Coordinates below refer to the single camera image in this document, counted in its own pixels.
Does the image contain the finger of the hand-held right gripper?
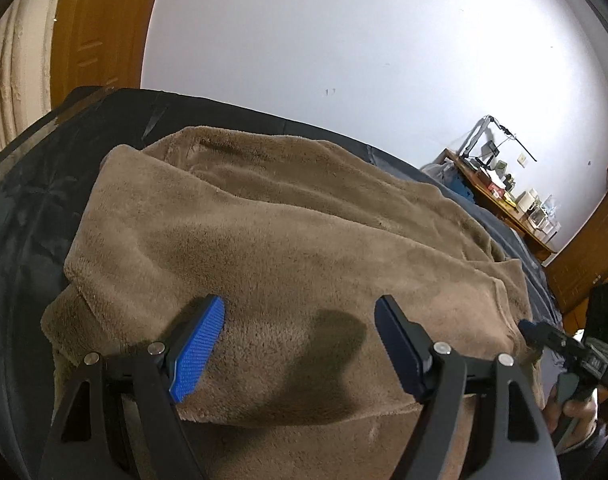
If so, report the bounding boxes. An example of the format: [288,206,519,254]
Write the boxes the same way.
[518,319,571,357]

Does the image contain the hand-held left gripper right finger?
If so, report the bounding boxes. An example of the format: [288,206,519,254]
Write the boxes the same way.
[374,294,562,480]

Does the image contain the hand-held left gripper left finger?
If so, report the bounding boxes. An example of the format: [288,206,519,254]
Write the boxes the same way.
[38,294,225,480]

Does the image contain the brown fleece towel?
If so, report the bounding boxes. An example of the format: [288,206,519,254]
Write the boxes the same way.
[41,126,547,480]

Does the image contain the person's right forearm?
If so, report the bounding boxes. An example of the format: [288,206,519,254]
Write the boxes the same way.
[556,420,608,461]

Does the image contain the person's right hand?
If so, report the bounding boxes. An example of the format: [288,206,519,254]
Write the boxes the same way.
[541,385,597,448]

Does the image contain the wooden wardrobe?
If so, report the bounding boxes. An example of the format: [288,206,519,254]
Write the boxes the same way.
[541,147,608,331]

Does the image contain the wooden desk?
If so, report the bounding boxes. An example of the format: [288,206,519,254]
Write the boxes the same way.
[436,147,557,263]

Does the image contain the clear glass jar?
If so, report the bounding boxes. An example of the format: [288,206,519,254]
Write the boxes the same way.
[534,197,560,233]

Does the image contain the blue cloth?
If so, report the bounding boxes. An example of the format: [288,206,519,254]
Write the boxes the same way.
[453,166,475,202]

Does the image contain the dark grey bed cover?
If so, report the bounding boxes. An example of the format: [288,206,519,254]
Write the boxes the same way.
[0,87,567,480]

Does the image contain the beige curtain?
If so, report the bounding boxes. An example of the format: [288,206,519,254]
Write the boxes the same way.
[0,0,79,166]

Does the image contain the wooden door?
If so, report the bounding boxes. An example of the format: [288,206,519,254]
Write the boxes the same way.
[51,0,169,106]

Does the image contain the metal frame desk stand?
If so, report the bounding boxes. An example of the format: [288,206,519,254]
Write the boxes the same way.
[461,115,537,171]

